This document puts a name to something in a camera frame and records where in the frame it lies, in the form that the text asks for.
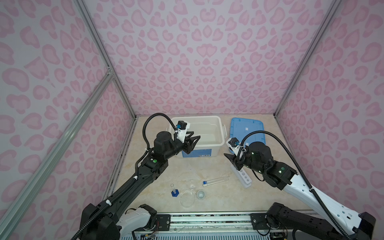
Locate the white test tube rack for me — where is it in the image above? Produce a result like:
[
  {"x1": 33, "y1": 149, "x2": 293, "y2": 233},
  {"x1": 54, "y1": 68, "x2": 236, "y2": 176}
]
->
[{"x1": 231, "y1": 165, "x2": 252, "y2": 189}]

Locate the small cylinder blue hexagonal base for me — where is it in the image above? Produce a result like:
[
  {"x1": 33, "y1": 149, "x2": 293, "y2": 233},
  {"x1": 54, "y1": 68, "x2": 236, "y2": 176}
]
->
[{"x1": 171, "y1": 184, "x2": 180, "y2": 197}]

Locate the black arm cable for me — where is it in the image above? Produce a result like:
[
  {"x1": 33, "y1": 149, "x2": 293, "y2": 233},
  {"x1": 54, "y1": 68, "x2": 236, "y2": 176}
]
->
[
  {"x1": 70, "y1": 112, "x2": 178, "y2": 240},
  {"x1": 236, "y1": 130, "x2": 352, "y2": 240}
]

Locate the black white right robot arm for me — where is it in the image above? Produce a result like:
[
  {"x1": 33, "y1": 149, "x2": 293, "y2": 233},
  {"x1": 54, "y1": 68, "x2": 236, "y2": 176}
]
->
[{"x1": 225, "y1": 138, "x2": 376, "y2": 240}]

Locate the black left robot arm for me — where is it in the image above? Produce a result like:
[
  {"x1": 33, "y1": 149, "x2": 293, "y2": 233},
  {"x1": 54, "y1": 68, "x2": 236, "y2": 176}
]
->
[{"x1": 72, "y1": 131, "x2": 201, "y2": 240}]

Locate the diagonal aluminium frame bar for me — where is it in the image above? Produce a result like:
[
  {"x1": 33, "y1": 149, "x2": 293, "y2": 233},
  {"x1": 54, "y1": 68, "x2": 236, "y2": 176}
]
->
[{"x1": 1, "y1": 72, "x2": 114, "y2": 239}]

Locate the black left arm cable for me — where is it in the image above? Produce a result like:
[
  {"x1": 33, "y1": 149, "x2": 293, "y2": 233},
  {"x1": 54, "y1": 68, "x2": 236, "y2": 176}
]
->
[{"x1": 70, "y1": 112, "x2": 178, "y2": 240}]

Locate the clear glass petri dish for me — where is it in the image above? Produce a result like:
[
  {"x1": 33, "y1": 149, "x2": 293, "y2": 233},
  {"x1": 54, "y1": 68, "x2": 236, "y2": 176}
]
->
[{"x1": 179, "y1": 190, "x2": 196, "y2": 209}]

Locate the blue plastic bin lid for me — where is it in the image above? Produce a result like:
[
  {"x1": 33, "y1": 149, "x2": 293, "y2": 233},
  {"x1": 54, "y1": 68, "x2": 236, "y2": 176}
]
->
[{"x1": 229, "y1": 118, "x2": 266, "y2": 146}]

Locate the white plastic storage bin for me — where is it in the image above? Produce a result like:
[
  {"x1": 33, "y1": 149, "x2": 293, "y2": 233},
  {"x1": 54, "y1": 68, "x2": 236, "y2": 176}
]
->
[{"x1": 171, "y1": 116, "x2": 227, "y2": 159}]

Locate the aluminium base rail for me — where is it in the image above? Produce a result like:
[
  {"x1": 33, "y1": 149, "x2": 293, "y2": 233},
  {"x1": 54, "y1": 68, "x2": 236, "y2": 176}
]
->
[{"x1": 83, "y1": 210, "x2": 343, "y2": 240}]

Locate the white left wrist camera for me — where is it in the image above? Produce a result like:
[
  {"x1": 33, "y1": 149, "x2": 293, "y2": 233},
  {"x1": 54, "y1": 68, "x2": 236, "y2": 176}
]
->
[{"x1": 175, "y1": 121, "x2": 191, "y2": 143}]

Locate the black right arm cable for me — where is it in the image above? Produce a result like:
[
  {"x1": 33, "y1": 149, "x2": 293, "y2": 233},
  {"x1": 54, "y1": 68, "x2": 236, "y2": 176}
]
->
[{"x1": 236, "y1": 130, "x2": 352, "y2": 240}]

